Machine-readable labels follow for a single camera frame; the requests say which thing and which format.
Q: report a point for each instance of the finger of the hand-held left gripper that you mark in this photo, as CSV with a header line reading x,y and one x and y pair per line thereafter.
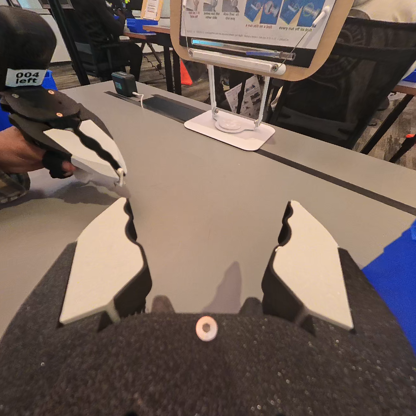
x,y
100,138
71,143

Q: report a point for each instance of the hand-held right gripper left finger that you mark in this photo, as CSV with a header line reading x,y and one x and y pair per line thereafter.
x,y
100,260

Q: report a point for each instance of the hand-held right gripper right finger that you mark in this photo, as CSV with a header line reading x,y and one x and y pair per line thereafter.
x,y
312,266

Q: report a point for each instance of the silver hex bolt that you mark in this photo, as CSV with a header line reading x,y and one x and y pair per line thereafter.
x,y
120,177

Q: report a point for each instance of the person's left hand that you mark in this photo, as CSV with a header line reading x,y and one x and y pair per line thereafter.
x,y
19,152

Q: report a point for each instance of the black charger with display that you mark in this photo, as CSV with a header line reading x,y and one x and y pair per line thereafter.
x,y
123,84

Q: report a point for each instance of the black office chair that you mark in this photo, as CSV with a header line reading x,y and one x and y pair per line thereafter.
x,y
97,58

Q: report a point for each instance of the orange cone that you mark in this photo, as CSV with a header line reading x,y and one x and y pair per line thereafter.
x,y
186,74

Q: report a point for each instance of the wooden top table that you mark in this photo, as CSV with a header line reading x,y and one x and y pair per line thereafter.
x,y
136,34

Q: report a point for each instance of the small wooden clipboard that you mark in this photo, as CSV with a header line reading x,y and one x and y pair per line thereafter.
x,y
152,9

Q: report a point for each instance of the white clipboard stand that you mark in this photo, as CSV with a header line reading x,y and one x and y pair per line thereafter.
x,y
230,133

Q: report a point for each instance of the printed paper sheet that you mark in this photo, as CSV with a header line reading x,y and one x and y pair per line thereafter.
x,y
250,92

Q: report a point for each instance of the wooden clipboard instruction sheet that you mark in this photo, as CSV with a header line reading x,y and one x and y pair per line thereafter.
x,y
253,35

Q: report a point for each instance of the black mesh chair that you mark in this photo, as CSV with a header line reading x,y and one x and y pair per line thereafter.
x,y
341,81

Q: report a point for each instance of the black post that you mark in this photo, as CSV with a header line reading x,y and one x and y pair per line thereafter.
x,y
70,45

